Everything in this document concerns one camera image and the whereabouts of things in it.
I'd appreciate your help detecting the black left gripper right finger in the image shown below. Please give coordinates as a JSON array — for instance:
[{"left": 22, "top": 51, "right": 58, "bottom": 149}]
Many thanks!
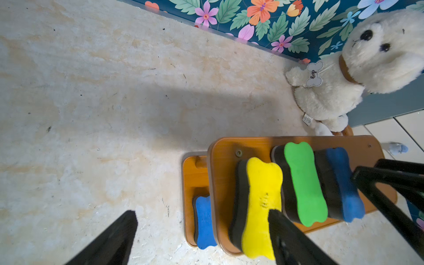
[{"left": 268, "top": 209, "right": 336, "bottom": 265}]

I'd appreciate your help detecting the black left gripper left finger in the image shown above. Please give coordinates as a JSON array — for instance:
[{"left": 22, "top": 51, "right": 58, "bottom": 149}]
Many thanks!
[{"left": 67, "top": 210, "right": 138, "bottom": 265}]

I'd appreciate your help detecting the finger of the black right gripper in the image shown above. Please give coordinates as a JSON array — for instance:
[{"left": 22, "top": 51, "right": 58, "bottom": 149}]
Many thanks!
[
  {"left": 350, "top": 166, "right": 424, "bottom": 261},
  {"left": 374, "top": 159, "right": 424, "bottom": 176}
]

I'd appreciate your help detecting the blue eraser shelf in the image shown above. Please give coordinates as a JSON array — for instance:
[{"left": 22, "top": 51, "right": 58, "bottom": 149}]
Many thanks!
[
  {"left": 193, "top": 196, "right": 217, "bottom": 250},
  {"left": 314, "top": 148, "right": 365, "bottom": 223}
]

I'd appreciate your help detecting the green eraser shelf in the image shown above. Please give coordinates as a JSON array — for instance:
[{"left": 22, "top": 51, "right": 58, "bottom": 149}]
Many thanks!
[{"left": 271, "top": 142, "right": 329, "bottom": 227}]

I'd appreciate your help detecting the yellow eraser shelf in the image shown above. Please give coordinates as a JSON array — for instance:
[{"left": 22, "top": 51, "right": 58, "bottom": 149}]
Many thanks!
[{"left": 229, "top": 157, "right": 283, "bottom": 260}]

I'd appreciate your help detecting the orange wooden two-tier shelf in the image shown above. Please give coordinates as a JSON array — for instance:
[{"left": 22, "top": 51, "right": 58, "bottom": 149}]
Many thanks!
[{"left": 182, "top": 135, "right": 384, "bottom": 257}]

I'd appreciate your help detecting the upper blue penguin drawer knob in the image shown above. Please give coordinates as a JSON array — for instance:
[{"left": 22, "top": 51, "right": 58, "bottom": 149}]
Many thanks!
[{"left": 381, "top": 142, "right": 409, "bottom": 156}]

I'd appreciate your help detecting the white three drawer cabinet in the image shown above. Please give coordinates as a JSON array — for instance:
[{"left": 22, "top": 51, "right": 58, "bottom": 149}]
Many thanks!
[{"left": 348, "top": 75, "right": 424, "bottom": 163}]

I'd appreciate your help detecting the large cream plush dog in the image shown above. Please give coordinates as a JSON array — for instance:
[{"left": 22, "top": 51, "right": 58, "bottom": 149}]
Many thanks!
[{"left": 286, "top": 9, "right": 424, "bottom": 135}]

